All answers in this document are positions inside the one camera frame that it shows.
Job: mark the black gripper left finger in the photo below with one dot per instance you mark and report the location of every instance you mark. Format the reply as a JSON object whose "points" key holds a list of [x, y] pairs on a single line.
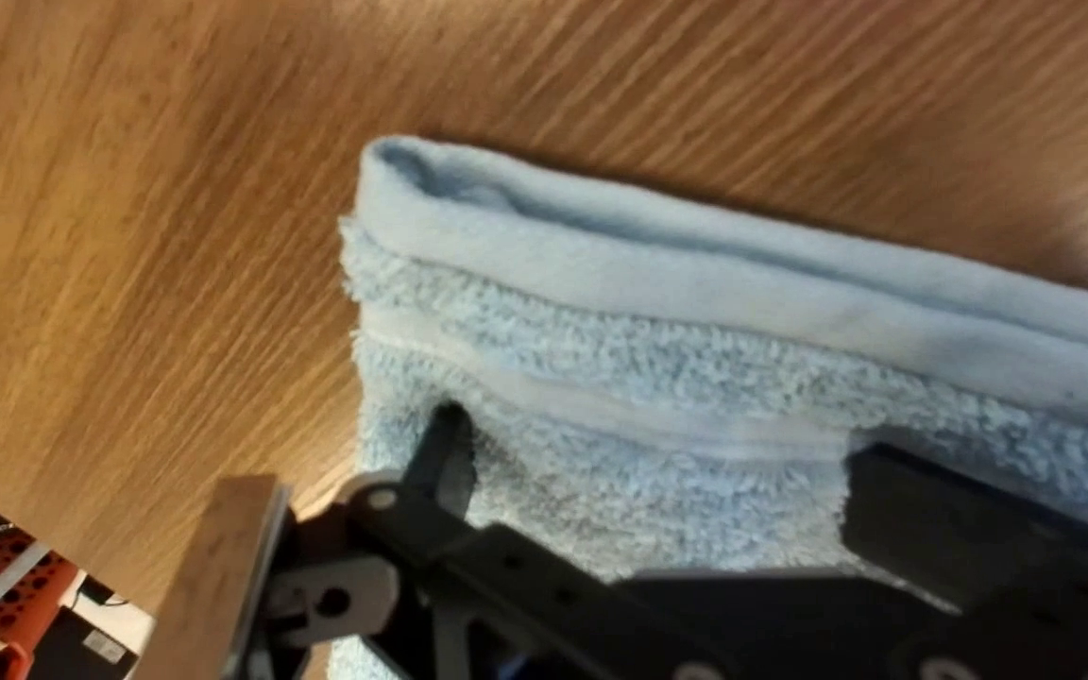
{"points": [[447, 455]]}

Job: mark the light blue towel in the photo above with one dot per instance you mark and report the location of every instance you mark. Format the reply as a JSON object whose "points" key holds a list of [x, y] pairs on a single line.
{"points": [[698, 353]]}

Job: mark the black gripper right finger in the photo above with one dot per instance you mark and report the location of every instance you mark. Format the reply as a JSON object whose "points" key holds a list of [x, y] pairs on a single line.
{"points": [[946, 513]]}

